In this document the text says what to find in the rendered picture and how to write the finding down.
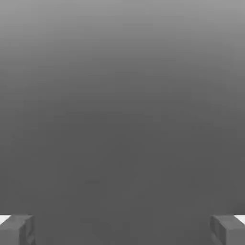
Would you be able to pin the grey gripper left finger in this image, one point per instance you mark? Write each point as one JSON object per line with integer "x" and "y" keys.
{"x": 15, "y": 230}

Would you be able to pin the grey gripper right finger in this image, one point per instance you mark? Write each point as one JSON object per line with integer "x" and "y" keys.
{"x": 228, "y": 230}

